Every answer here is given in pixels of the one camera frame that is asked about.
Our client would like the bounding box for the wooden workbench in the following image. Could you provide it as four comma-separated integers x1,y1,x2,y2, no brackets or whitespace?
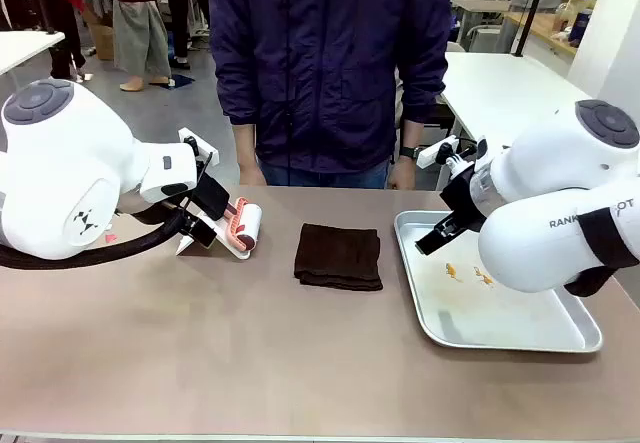
503,9,582,57

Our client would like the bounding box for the black corrugated cable hose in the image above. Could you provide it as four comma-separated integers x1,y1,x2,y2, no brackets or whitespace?
0,202,187,271

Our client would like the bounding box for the person's left hand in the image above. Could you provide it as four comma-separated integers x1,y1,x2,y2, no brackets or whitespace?
386,155,419,191

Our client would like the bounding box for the dark brown cloth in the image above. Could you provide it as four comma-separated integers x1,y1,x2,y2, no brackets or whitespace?
293,222,385,293

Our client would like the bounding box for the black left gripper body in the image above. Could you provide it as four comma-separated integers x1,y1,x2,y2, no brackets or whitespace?
191,176,232,220

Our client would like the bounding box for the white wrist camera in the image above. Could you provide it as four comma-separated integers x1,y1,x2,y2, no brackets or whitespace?
416,134,477,174
178,127,221,168

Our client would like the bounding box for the dark blue bottle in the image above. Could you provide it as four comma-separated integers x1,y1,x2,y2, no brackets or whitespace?
568,9,595,48

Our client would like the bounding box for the person in navy jacket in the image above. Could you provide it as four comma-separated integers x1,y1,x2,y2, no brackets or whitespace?
208,0,454,190

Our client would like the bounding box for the silver metal tray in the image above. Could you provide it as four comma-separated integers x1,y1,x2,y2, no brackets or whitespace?
393,209,604,354

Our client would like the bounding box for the person's left forearm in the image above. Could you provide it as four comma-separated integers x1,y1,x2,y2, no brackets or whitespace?
399,118,427,150

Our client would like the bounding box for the large white table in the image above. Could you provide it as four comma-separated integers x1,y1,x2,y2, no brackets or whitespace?
438,51,597,137

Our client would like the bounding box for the mannequin in grey skirt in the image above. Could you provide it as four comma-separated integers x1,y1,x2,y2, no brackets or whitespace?
110,0,174,94

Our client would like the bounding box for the person in red top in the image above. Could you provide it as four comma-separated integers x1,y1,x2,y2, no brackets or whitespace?
159,0,214,71

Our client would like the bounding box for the pink and white lint roller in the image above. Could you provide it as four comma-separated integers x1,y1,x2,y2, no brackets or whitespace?
223,196,265,255

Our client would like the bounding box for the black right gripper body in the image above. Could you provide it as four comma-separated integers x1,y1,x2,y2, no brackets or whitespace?
439,161,490,237

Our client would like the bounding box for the person's right hand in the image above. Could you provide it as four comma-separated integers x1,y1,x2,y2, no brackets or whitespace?
237,159,269,188

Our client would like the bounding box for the person's right forearm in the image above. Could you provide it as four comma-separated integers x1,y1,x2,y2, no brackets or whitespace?
232,122,259,165

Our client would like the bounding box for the person in white coat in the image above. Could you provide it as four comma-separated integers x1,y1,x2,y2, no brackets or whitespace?
0,0,97,83

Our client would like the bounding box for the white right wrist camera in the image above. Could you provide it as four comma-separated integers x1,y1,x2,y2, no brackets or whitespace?
416,134,477,174

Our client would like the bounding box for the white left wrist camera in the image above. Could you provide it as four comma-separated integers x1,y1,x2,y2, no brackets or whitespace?
178,127,221,168

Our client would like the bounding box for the white lint roller stand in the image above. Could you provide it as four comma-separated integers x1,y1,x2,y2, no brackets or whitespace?
175,202,252,263

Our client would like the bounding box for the small white side table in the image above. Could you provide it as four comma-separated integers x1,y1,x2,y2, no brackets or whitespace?
0,29,67,77

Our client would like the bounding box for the cardboard box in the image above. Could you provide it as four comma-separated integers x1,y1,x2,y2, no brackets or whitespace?
88,22,117,61

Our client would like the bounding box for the black strap on arm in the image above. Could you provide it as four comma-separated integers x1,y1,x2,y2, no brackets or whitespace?
562,206,640,298

